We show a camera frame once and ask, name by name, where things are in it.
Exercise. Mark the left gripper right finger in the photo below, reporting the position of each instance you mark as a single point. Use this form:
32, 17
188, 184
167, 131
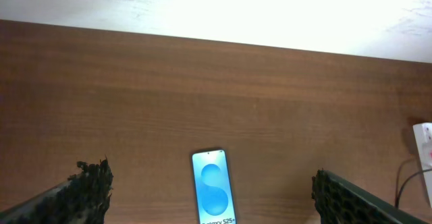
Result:
337, 200

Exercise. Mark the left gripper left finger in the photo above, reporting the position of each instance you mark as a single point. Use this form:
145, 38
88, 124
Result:
83, 198

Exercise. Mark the blue Galaxy smartphone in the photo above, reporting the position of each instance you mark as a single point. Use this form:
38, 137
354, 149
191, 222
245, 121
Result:
214, 198

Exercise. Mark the white power strip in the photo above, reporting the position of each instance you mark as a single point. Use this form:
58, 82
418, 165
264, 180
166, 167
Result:
422, 135

